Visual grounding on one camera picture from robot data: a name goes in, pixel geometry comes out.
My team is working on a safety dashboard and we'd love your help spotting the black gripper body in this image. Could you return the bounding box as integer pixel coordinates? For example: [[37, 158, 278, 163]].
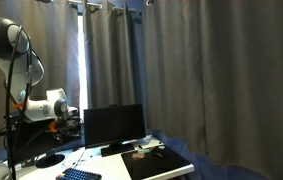
[[58, 114, 84, 137]]

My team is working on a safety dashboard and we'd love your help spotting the keyboard with colourful keys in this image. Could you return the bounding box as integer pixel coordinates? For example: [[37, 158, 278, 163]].
[[54, 167, 103, 180]]

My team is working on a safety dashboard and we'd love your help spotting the wide black computer monitor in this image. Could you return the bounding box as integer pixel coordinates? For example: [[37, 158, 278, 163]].
[[5, 114, 85, 169]]

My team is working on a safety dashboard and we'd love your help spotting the small black computer monitor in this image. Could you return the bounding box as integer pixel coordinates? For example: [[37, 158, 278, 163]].
[[83, 103, 147, 158]]

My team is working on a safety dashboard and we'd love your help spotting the checkered small flat item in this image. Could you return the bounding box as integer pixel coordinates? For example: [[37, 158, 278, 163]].
[[131, 152, 144, 160]]

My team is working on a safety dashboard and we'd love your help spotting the white flat box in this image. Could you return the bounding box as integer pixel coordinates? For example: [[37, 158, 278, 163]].
[[123, 134, 165, 151]]

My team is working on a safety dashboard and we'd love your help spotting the curtain panel behind robot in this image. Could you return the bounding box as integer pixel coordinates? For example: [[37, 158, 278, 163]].
[[0, 0, 81, 136]]

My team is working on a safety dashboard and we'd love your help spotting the narrow curtain panel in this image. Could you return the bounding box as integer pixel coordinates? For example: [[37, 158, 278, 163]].
[[82, 0, 137, 109]]

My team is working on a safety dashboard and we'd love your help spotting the black desk mat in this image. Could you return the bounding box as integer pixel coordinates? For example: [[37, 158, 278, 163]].
[[120, 147, 192, 180]]

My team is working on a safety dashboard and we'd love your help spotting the silver curtain rod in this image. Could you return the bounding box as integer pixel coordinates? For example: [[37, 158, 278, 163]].
[[65, 0, 138, 14]]

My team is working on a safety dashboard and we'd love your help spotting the blue cloth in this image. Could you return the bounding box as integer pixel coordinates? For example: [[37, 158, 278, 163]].
[[149, 128, 273, 180]]

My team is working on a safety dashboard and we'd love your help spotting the wide curtain panel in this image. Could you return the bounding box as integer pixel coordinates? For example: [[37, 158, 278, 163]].
[[142, 0, 283, 180]]

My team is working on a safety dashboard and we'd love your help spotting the orange cable clip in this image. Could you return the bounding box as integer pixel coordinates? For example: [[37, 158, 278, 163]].
[[12, 102, 26, 110], [48, 120, 59, 133]]

